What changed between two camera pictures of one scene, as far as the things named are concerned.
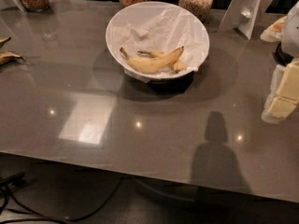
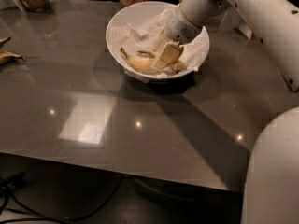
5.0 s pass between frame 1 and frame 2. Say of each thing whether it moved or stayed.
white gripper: moved
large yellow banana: stayed
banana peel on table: stayed
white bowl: stayed
